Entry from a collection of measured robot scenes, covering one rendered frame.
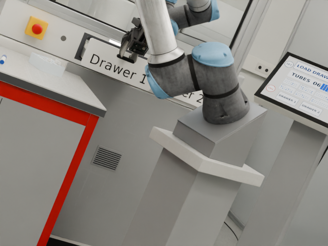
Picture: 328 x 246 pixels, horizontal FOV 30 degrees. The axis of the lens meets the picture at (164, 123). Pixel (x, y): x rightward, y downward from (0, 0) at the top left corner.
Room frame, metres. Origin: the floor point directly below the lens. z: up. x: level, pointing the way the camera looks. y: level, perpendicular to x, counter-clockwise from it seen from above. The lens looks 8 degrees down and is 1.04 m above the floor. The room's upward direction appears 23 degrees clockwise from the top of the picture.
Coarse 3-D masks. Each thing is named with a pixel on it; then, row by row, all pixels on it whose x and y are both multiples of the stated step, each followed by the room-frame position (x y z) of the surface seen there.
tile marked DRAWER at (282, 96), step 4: (280, 92) 2.68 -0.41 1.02; (284, 92) 2.68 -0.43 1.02; (276, 96) 2.66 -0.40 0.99; (280, 96) 2.66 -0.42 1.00; (284, 96) 2.66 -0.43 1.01; (288, 96) 2.66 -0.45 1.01; (292, 96) 2.66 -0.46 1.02; (284, 100) 2.65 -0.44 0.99; (288, 100) 2.65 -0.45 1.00; (292, 100) 2.64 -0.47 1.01; (296, 100) 2.64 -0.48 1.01; (292, 104) 2.63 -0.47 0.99
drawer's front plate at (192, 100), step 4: (192, 92) 2.61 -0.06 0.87; (196, 92) 2.62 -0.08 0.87; (200, 92) 2.63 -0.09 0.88; (176, 96) 2.59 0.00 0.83; (180, 96) 2.60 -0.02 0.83; (188, 96) 2.61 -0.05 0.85; (192, 96) 2.62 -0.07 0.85; (196, 96) 2.62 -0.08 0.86; (200, 96) 2.63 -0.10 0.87; (184, 100) 2.61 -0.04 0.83; (188, 100) 2.61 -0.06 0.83; (192, 100) 2.62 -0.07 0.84; (196, 100) 2.63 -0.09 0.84; (200, 100) 2.63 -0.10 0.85; (192, 104) 2.62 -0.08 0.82; (196, 104) 2.63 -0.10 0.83; (200, 104) 2.63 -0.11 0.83
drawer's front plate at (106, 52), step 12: (96, 48) 2.31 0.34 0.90; (108, 48) 2.32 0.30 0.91; (84, 60) 2.30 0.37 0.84; (96, 60) 2.31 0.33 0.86; (108, 60) 2.33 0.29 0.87; (120, 60) 2.34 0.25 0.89; (144, 60) 2.37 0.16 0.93; (108, 72) 2.33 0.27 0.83; (120, 72) 2.35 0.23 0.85; (132, 72) 2.36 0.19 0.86; (144, 72) 2.38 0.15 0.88; (132, 84) 2.37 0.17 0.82; (144, 84) 2.39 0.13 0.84
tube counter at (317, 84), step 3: (315, 81) 2.72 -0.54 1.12; (318, 81) 2.72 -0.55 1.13; (312, 84) 2.71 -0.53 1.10; (315, 84) 2.70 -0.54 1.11; (318, 84) 2.70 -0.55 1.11; (321, 84) 2.70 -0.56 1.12; (324, 84) 2.70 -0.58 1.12; (327, 84) 2.70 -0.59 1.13; (315, 87) 2.69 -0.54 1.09; (318, 87) 2.69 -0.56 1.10; (321, 87) 2.69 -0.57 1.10; (324, 87) 2.69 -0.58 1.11; (327, 87) 2.69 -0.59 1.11; (324, 90) 2.68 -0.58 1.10; (327, 90) 2.68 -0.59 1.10
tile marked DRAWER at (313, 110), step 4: (300, 104) 2.63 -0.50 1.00; (304, 104) 2.63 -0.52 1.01; (308, 104) 2.62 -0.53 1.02; (300, 108) 2.61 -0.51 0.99; (304, 108) 2.61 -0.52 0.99; (308, 108) 2.61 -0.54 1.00; (312, 108) 2.61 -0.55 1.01; (316, 108) 2.61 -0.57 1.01; (320, 108) 2.61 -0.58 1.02; (308, 112) 2.59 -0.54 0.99; (312, 112) 2.59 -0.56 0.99; (316, 112) 2.59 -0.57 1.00; (320, 112) 2.59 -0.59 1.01
